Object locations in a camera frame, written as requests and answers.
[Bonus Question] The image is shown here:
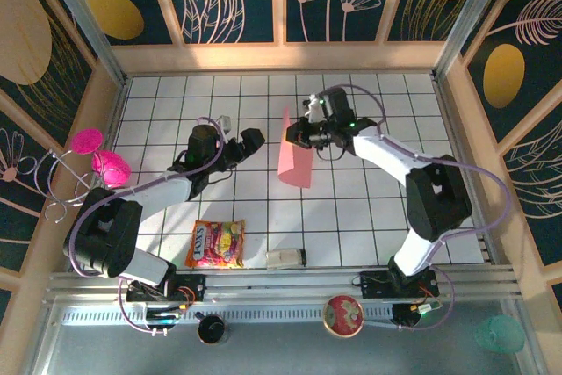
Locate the clear jar with black lid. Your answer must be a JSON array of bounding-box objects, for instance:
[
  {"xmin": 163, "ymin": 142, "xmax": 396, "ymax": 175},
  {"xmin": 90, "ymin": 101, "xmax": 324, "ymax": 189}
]
[{"xmin": 265, "ymin": 248, "xmax": 307, "ymax": 270}]

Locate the orange candy bag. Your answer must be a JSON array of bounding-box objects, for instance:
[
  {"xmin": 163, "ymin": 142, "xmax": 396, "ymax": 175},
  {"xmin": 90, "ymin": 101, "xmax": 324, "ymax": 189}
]
[{"xmin": 184, "ymin": 219, "xmax": 246, "ymax": 270}]

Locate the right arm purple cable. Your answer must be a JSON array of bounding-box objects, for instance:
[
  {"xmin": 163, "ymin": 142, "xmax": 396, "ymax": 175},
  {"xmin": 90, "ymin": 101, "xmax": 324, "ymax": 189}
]
[{"xmin": 322, "ymin": 83, "xmax": 514, "ymax": 332}]

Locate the flat magenta fuzzy disc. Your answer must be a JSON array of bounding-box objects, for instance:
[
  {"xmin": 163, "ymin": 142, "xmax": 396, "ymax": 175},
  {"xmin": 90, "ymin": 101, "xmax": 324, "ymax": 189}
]
[{"xmin": 71, "ymin": 127, "xmax": 104, "ymax": 155}]

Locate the slotted grey cable tray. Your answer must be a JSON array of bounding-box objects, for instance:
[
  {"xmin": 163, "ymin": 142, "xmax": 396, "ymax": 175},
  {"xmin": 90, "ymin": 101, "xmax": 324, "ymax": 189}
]
[{"xmin": 59, "ymin": 304, "xmax": 396, "ymax": 327}]

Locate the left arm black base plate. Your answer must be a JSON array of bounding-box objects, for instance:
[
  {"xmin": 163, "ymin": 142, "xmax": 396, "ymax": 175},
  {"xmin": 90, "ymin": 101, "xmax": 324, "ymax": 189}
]
[{"xmin": 126, "ymin": 273, "xmax": 207, "ymax": 304}]

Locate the black mug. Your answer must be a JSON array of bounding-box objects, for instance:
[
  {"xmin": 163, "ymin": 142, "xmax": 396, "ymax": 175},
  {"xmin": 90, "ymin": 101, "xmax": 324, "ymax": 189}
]
[{"xmin": 194, "ymin": 311, "xmax": 229, "ymax": 345}]

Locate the silver wire rack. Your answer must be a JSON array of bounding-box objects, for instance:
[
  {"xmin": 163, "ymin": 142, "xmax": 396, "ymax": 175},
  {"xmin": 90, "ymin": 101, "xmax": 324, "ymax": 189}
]
[{"xmin": 33, "ymin": 148, "xmax": 115, "ymax": 222}]

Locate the pink cloth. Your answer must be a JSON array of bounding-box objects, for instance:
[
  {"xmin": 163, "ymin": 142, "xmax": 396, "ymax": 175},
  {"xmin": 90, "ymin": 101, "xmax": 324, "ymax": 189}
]
[{"xmin": 277, "ymin": 106, "xmax": 313, "ymax": 190}]

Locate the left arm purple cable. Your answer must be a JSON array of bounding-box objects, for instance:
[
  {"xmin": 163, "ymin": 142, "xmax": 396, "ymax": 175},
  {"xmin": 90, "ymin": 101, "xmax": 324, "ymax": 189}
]
[{"xmin": 69, "ymin": 116, "xmax": 229, "ymax": 335}]

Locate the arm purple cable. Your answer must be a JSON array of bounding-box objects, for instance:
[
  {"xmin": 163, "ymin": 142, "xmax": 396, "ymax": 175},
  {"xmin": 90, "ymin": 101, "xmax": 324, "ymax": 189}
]
[
  {"xmin": 322, "ymin": 83, "xmax": 514, "ymax": 332},
  {"xmin": 69, "ymin": 116, "xmax": 229, "ymax": 335}
]

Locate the aluminium frame post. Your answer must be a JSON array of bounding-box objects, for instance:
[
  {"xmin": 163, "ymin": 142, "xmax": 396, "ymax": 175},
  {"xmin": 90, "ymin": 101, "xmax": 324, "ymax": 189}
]
[
  {"xmin": 37, "ymin": 0, "xmax": 128, "ymax": 86},
  {"xmin": 432, "ymin": 0, "xmax": 513, "ymax": 80}
]

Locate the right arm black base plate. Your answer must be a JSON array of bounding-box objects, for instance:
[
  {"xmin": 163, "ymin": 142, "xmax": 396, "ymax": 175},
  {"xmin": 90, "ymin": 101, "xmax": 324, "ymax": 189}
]
[{"xmin": 350, "ymin": 270, "xmax": 439, "ymax": 299}]

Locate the red strawberry bowl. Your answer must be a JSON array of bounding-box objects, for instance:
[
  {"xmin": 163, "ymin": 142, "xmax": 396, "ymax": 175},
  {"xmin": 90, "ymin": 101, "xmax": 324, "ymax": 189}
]
[{"xmin": 322, "ymin": 294, "xmax": 364, "ymax": 339}]

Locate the green plastic cup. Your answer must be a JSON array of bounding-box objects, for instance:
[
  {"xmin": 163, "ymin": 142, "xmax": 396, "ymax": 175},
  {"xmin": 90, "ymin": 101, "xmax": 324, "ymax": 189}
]
[{"xmin": 473, "ymin": 315, "xmax": 526, "ymax": 354}]

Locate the aluminium mounting rail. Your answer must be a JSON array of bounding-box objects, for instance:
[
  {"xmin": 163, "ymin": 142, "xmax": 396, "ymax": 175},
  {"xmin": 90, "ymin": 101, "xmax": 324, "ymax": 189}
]
[{"xmin": 43, "ymin": 264, "xmax": 522, "ymax": 306}]

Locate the round magenta fuzzy ball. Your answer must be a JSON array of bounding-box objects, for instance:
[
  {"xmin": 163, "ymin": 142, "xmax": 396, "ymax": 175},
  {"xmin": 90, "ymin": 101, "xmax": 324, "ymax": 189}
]
[{"xmin": 90, "ymin": 149, "xmax": 132, "ymax": 187}]

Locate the small electronics board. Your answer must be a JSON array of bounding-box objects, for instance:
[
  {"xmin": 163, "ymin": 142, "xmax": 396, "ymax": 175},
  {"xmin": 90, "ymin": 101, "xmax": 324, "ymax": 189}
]
[
  {"xmin": 392, "ymin": 299, "xmax": 444, "ymax": 328},
  {"xmin": 144, "ymin": 302, "xmax": 185, "ymax": 328}
]

